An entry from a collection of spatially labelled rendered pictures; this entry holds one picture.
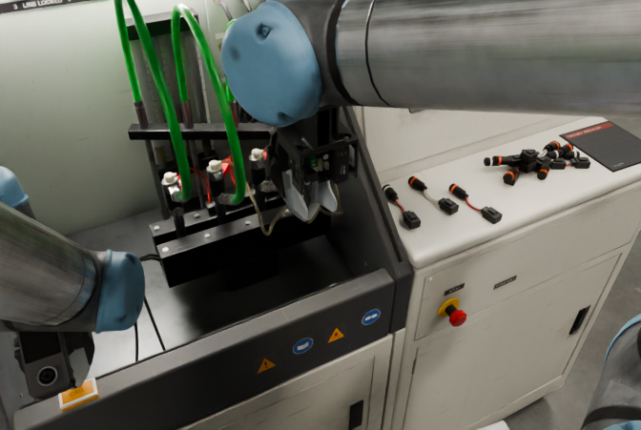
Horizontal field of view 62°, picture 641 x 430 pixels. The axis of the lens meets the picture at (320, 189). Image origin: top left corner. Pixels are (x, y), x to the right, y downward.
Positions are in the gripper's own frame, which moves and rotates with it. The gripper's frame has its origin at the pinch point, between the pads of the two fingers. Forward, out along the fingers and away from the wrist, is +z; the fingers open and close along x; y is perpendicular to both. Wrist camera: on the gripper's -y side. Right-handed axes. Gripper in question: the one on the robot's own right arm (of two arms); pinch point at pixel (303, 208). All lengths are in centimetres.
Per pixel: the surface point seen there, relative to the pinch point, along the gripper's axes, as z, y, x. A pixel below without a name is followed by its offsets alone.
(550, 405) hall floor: 121, -2, 89
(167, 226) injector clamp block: 23.3, -32.0, -13.8
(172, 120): -9.6, -13.0, -12.1
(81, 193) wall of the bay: 28, -57, -27
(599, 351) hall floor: 121, -10, 120
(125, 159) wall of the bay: 23, -57, -17
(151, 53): -16.2, -19.0, -12.1
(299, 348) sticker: 34.0, -3.1, 0.0
